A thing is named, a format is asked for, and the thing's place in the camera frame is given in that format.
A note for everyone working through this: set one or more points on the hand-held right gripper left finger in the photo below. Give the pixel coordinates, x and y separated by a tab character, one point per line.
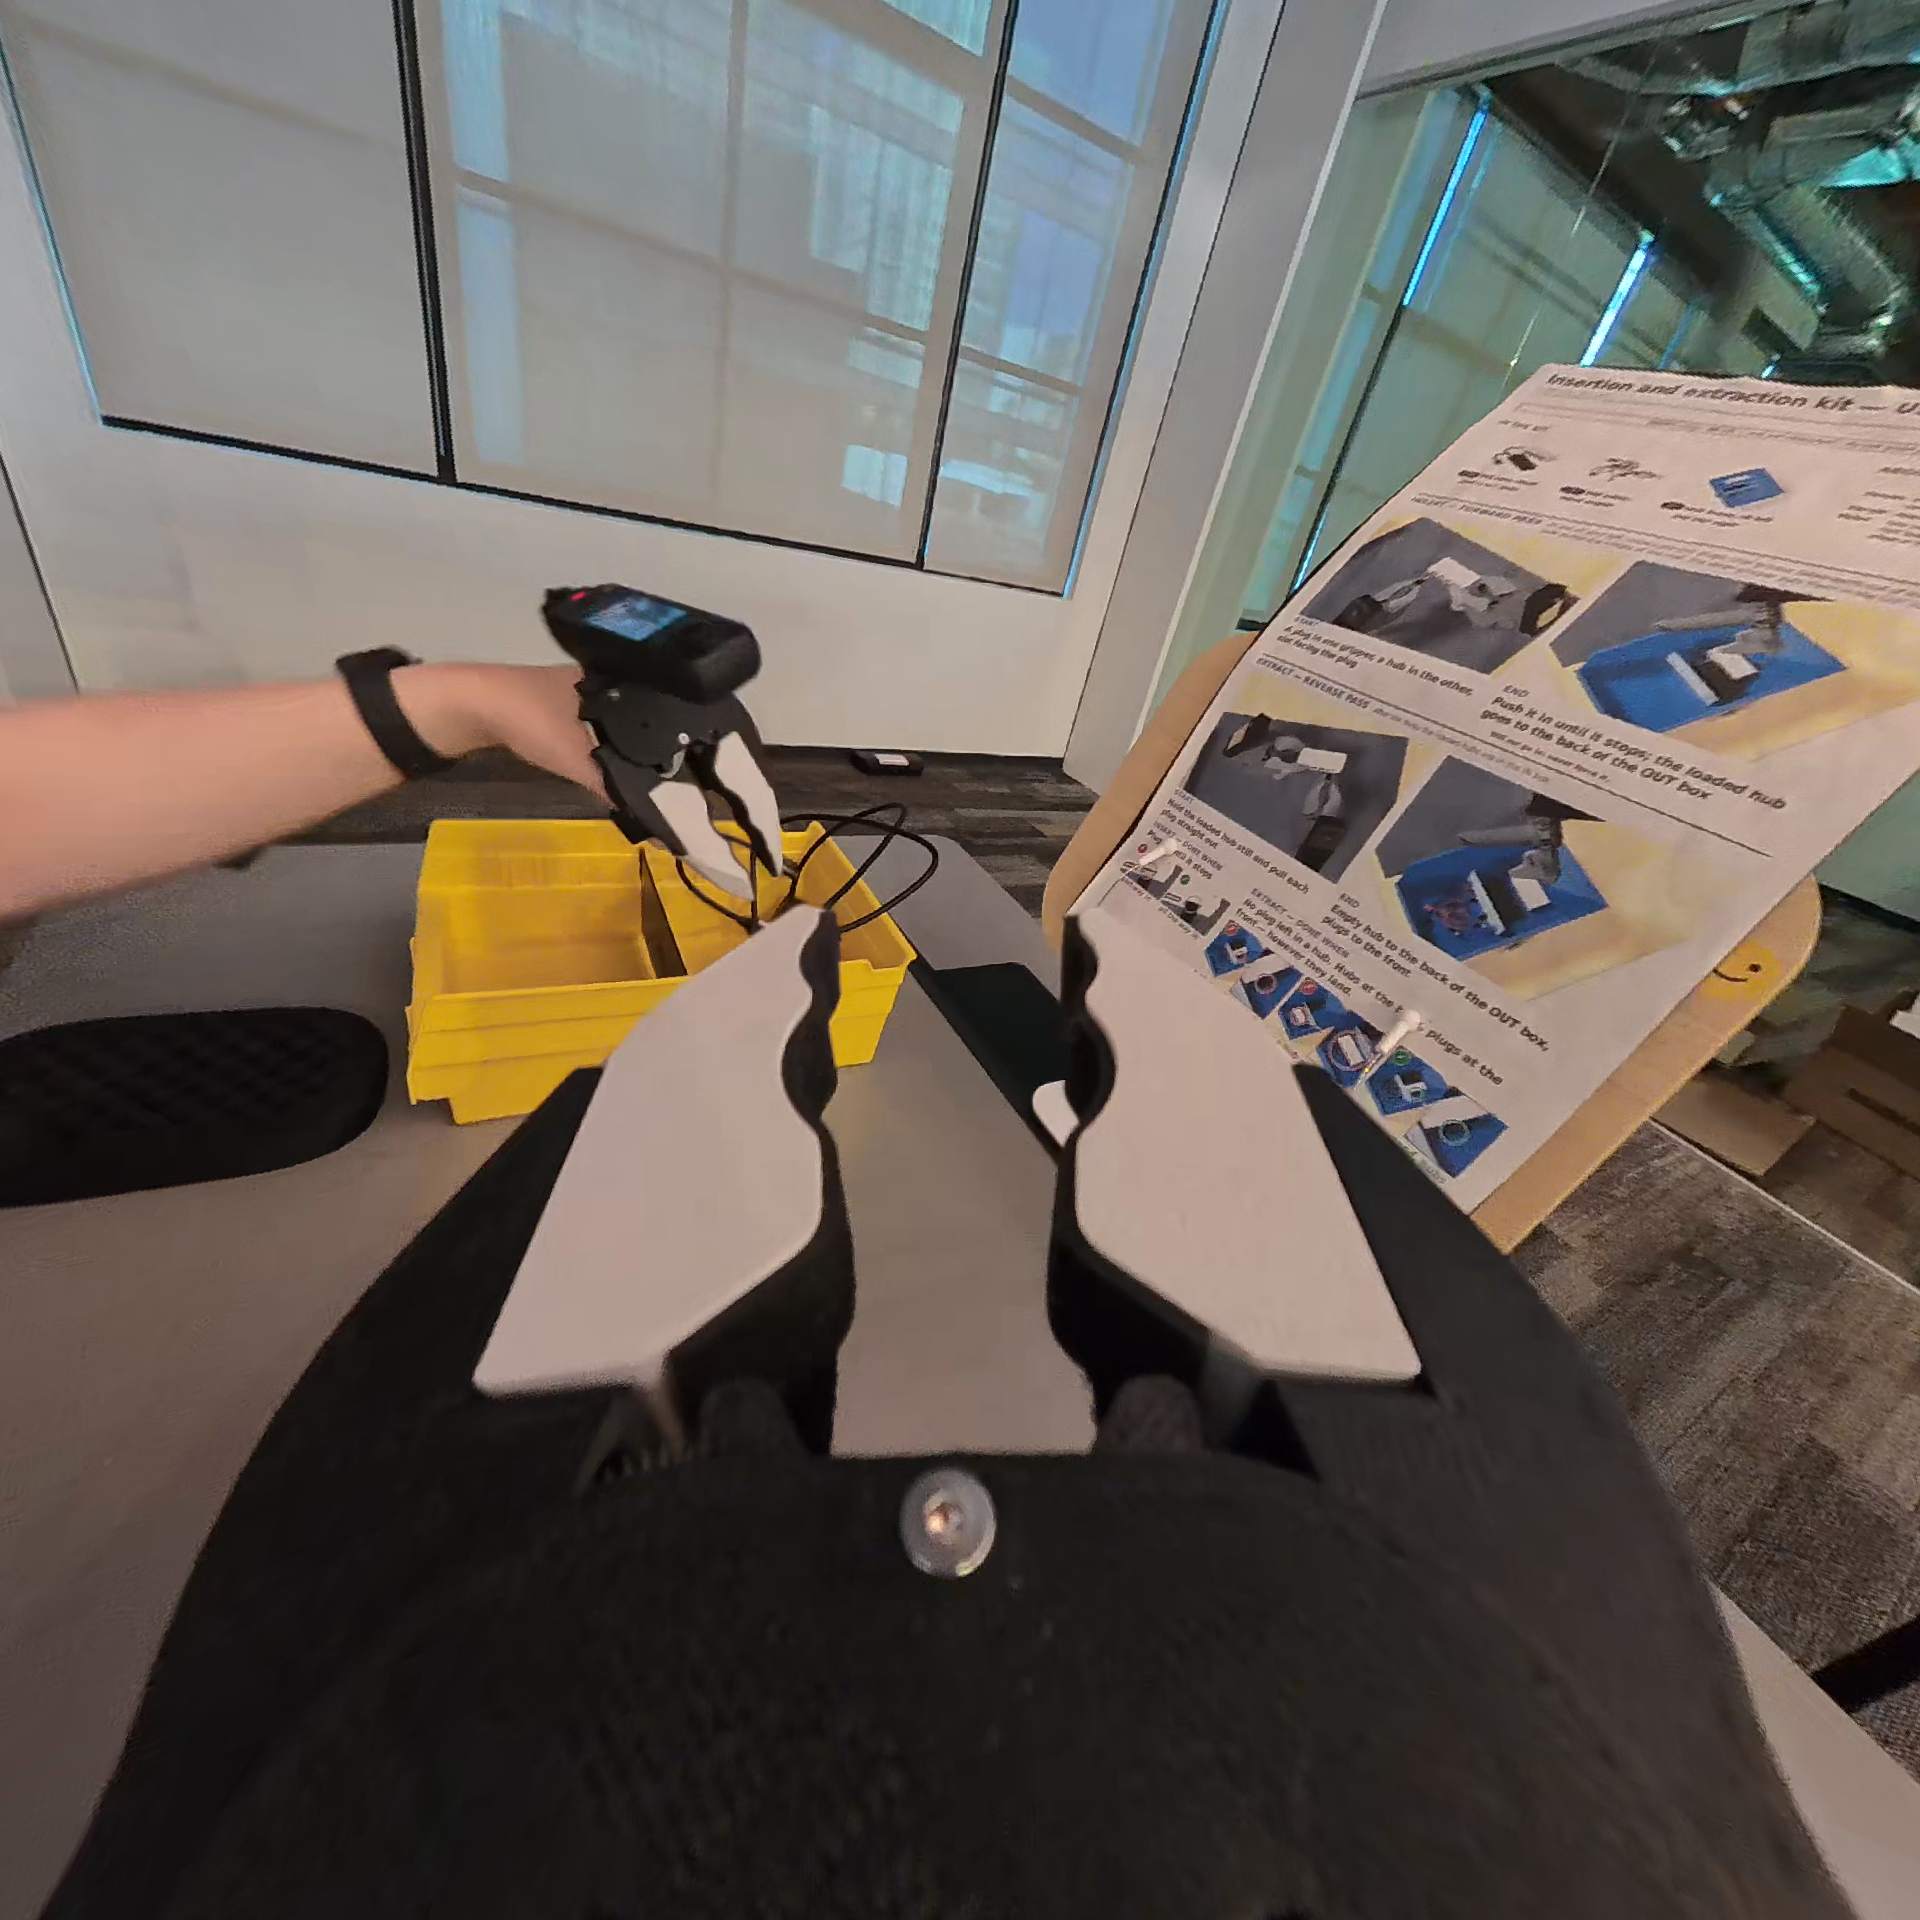
661	1201

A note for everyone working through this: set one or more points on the instruction poster board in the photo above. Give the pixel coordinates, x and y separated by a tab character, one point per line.
1561	720

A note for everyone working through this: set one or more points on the person's left hand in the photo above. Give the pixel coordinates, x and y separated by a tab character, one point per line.
526	720

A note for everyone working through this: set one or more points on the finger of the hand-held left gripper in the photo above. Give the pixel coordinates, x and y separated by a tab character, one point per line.
684	842
749	813

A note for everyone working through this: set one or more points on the black wristband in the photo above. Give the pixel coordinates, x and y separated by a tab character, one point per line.
390	707

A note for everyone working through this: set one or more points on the person's left forearm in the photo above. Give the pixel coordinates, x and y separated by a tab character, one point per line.
180	795

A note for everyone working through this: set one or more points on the small black floor device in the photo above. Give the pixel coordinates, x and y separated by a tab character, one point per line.
884	763

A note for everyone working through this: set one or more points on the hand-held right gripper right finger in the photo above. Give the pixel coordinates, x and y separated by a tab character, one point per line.
1245	1201

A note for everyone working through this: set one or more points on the black quilted cushion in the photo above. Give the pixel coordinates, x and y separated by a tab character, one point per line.
164	1096

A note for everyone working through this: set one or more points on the yellow plastic bin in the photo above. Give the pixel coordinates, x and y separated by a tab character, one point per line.
539	960

